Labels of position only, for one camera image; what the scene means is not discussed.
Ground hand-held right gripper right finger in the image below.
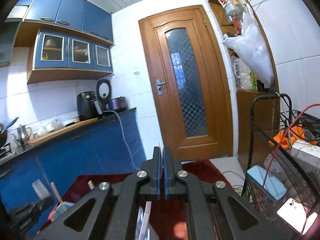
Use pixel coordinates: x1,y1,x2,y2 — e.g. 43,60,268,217
162,146,303,240

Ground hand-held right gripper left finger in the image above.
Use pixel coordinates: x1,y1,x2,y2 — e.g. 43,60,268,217
32,146,162,240

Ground red orange floral blanket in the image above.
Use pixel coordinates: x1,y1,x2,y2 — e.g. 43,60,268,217
60,158,227,240

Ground gas stove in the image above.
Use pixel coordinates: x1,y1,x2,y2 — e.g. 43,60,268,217
0,142,12,158

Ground blue kitchen base cabinets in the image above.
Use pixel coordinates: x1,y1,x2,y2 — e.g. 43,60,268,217
0,107,147,206

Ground metal kettle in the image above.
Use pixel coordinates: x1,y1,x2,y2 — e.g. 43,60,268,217
11,124,34,146

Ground metal wok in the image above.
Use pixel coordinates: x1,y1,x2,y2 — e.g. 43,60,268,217
0,116,20,148

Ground dark red slow cooker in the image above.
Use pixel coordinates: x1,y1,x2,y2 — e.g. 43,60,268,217
110,96,129,113

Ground wooden cutting board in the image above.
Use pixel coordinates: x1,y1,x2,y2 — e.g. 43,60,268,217
26,117,99,145

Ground black air fryer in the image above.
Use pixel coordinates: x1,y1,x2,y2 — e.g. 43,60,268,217
76,91,101,122

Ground light blue plastic box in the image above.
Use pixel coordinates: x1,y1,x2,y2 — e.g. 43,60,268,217
247,165,288,202

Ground wooden shelf unit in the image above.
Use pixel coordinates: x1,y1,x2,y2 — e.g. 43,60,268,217
208,0,281,166

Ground black rice cooker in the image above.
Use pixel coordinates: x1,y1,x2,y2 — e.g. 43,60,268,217
96,78,113,113

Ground wooden door with glass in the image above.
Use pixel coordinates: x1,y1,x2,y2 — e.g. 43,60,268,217
138,5,234,161

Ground orange item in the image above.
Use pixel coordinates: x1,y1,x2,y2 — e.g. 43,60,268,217
268,126,304,151

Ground smartphone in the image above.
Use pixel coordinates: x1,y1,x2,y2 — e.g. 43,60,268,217
276,197,318,235

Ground white plastic bag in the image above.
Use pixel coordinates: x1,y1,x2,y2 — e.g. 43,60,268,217
222,3,275,87

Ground blue glass-door cabinet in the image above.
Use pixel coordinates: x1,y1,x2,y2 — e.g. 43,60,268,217
27,28,114,84

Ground grey range hood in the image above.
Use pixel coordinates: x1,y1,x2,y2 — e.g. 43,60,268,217
0,21,21,68

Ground white power cable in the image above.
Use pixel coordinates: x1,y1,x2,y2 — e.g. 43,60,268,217
103,110,143,171

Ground metal door handle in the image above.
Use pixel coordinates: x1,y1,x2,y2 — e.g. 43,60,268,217
156,78,166,96

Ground red cable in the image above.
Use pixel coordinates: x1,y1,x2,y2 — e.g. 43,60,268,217
255,103,320,210

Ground black wire cart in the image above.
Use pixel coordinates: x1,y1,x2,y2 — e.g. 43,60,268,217
246,93,320,236

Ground blue wall cabinet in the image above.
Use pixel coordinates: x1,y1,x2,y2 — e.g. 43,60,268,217
22,0,114,44

